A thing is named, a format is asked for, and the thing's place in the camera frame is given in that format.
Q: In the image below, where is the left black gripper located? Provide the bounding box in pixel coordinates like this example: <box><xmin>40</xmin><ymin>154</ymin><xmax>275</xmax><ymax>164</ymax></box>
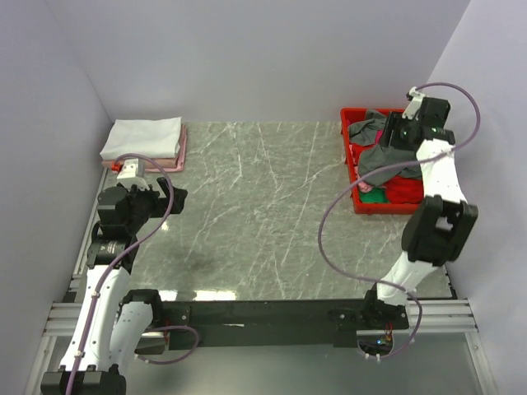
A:
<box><xmin>124</xmin><ymin>176</ymin><xmax>186</xmax><ymax>234</ymax></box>

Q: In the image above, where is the dark grey t-shirt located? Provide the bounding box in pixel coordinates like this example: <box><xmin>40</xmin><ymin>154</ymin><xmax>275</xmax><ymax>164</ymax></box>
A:
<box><xmin>347</xmin><ymin>109</ymin><xmax>422</xmax><ymax>188</ymax></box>

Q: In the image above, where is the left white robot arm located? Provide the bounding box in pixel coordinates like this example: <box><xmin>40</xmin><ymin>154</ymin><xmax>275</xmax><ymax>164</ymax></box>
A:
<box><xmin>40</xmin><ymin>177</ymin><xmax>188</xmax><ymax>394</ymax></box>

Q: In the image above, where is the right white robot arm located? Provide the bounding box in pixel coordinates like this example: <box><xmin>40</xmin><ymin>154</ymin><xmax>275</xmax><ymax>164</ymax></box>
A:
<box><xmin>361</xmin><ymin>95</ymin><xmax>478</xmax><ymax>328</ymax></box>

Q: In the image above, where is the folded pink t-shirt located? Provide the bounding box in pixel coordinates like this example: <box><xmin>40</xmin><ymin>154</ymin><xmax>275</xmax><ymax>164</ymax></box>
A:
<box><xmin>101</xmin><ymin>125</ymin><xmax>188</xmax><ymax>173</ymax></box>

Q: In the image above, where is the folded white t-shirt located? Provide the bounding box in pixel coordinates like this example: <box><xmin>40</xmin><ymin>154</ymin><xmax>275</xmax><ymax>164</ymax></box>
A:
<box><xmin>100</xmin><ymin>117</ymin><xmax>182</xmax><ymax>160</ymax></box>

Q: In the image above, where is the red t-shirt in bin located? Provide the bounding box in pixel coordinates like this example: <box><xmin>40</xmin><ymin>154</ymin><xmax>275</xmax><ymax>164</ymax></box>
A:
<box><xmin>350</xmin><ymin>144</ymin><xmax>423</xmax><ymax>204</ymax></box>

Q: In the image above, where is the green cloth in bin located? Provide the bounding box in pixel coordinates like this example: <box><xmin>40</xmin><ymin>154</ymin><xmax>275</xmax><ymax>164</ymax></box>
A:
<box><xmin>358</xmin><ymin>187</ymin><xmax>389</xmax><ymax>204</ymax></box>

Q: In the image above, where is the red plastic bin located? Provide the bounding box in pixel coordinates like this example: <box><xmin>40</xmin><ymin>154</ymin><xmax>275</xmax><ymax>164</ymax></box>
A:
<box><xmin>340</xmin><ymin>107</ymin><xmax>418</xmax><ymax>215</ymax></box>

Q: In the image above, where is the black base crossbar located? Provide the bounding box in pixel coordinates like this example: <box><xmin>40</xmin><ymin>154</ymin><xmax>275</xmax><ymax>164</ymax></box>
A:
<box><xmin>147</xmin><ymin>299</ymin><xmax>409</xmax><ymax>351</ymax></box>

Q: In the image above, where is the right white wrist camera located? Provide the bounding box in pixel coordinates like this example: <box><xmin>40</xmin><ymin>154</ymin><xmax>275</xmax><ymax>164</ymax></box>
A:
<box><xmin>402</xmin><ymin>86</ymin><xmax>427</xmax><ymax>120</ymax></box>

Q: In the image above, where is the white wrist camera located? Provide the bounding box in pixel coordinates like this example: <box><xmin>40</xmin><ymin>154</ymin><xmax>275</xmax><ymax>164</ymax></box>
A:
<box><xmin>402</xmin><ymin>86</ymin><xmax>427</xmax><ymax>120</ymax></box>
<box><xmin>111</xmin><ymin>158</ymin><xmax>148</xmax><ymax>191</ymax></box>

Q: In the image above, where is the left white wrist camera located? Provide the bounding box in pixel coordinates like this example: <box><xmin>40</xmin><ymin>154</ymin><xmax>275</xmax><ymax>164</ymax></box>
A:
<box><xmin>111</xmin><ymin>158</ymin><xmax>148</xmax><ymax>191</ymax></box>

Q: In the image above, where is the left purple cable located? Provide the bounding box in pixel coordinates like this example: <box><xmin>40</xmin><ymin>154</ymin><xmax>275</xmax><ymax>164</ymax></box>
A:
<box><xmin>65</xmin><ymin>154</ymin><xmax>201</xmax><ymax>395</ymax></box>

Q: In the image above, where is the aluminium frame rail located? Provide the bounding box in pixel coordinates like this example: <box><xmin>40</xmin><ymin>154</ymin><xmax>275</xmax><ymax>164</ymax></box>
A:
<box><xmin>22</xmin><ymin>168</ymin><xmax>497</xmax><ymax>395</ymax></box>

